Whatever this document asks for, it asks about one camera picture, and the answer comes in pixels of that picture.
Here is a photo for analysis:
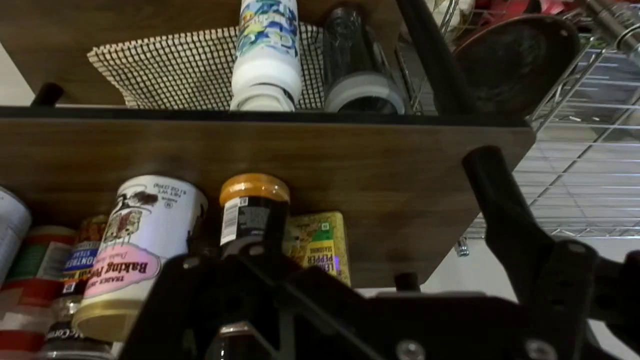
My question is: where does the black round pan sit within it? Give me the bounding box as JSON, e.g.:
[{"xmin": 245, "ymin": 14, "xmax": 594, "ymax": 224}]
[{"xmin": 454, "ymin": 14, "xmax": 582, "ymax": 116}]

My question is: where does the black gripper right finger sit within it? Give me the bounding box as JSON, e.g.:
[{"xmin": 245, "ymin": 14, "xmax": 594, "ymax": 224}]
[{"xmin": 462, "ymin": 143, "xmax": 601, "ymax": 360}]

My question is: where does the dark wooden shelf unit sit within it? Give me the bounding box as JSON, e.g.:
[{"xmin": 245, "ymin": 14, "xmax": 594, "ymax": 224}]
[{"xmin": 0, "ymin": 0, "xmax": 539, "ymax": 291}]

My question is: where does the white floral water bottle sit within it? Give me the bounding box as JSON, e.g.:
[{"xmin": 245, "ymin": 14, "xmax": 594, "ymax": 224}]
[{"xmin": 229, "ymin": 0, "xmax": 307, "ymax": 113}]

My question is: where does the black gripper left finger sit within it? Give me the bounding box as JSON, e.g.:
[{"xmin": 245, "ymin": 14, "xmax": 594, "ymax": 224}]
[{"xmin": 118, "ymin": 247, "xmax": 368, "ymax": 360}]

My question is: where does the lemon pepper seasoning bottle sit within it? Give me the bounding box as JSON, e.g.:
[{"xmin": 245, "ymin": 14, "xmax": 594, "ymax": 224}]
[{"xmin": 285, "ymin": 210, "xmax": 354, "ymax": 288}]

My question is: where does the white baking powder can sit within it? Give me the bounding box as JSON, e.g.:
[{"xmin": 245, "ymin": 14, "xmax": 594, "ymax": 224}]
[{"xmin": 70, "ymin": 174, "xmax": 211, "ymax": 344}]

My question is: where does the spice jar orange cap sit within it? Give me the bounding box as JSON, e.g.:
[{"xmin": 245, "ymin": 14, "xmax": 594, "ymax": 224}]
[{"xmin": 218, "ymin": 171, "xmax": 293, "ymax": 259}]

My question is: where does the chrome wire rack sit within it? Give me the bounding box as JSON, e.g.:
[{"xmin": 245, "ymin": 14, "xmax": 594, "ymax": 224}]
[{"xmin": 426, "ymin": 0, "xmax": 640, "ymax": 242}]

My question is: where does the dark grey shaker bottle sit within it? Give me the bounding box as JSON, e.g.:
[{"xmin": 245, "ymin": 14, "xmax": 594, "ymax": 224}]
[{"xmin": 323, "ymin": 4, "xmax": 409, "ymax": 116}]

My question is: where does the beige mesh mat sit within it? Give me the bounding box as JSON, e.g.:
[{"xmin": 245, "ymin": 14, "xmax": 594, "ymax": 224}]
[{"xmin": 87, "ymin": 19, "xmax": 329, "ymax": 112}]

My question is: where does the red lid white label jar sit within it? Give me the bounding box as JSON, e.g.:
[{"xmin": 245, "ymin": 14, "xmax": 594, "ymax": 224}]
[{"xmin": 0, "ymin": 224, "xmax": 78, "ymax": 360}]

